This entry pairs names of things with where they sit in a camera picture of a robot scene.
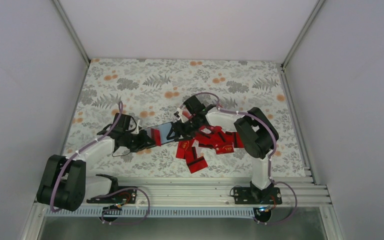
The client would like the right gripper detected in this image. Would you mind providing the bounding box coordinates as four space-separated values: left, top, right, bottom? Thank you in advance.
166 115 201 142

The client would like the black leather card holder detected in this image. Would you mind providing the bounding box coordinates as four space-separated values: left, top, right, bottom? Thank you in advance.
144 122 175 146

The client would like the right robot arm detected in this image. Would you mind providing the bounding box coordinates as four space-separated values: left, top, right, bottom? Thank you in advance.
161 95 279 204

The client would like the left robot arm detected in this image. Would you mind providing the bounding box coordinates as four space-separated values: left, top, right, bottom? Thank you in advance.
36 113 160 212

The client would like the red vip card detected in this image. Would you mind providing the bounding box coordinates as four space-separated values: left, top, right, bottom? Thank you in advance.
215 143 235 155
175 139 195 159

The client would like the red card front bottom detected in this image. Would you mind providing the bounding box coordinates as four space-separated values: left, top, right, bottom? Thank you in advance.
184 147 208 174

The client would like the floral patterned table mat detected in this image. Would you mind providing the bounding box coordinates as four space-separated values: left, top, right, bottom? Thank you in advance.
62 58 307 179

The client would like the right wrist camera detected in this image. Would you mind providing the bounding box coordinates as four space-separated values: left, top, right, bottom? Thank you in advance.
174 107 190 123

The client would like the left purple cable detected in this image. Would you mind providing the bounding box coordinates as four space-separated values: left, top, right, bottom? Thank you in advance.
48 100 151 226

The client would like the purple cable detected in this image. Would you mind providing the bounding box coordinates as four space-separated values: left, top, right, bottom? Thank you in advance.
48 100 151 226
180 92 298 227

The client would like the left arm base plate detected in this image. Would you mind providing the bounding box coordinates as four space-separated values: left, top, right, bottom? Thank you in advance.
85 187 138 205

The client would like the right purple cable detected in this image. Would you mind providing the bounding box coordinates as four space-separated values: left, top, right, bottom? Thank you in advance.
180 92 298 227

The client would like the aluminium rail frame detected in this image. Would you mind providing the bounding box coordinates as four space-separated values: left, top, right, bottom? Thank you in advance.
32 167 333 208

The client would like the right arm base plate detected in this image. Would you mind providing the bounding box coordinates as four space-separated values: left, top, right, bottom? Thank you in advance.
229 186 283 205

